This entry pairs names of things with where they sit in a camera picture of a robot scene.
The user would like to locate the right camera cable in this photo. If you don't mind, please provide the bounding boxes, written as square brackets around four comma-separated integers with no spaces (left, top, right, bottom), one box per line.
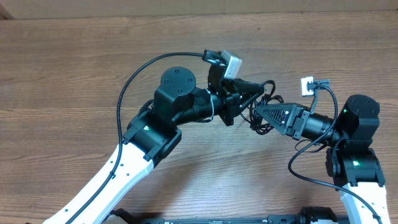
[287,83,384,224]

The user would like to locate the camera cable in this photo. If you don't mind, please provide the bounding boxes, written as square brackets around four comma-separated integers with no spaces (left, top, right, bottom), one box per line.
[287,83,384,224]
[63,52,206,224]

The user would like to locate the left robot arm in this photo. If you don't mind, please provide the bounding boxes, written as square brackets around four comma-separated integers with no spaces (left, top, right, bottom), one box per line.
[46,66,264,223]

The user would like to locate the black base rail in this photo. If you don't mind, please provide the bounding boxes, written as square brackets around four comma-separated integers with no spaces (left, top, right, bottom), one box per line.
[103,207,350,224]

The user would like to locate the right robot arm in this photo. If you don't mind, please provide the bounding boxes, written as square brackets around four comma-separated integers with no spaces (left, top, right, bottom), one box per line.
[256,95,390,223]

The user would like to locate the left camera cable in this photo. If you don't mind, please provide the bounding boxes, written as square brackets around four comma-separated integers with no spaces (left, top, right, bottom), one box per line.
[63,52,206,224]

